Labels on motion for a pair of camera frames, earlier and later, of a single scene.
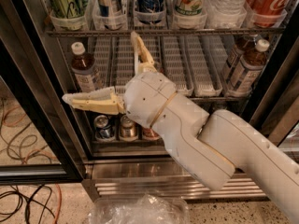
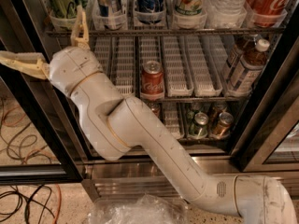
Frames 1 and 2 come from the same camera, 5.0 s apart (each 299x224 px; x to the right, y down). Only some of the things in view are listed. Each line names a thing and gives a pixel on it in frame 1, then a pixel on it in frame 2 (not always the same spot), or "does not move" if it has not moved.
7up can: (190, 0) does not move
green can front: (67, 1) does not move
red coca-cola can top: (268, 3) does not move
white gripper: (148, 98) → (73, 68)
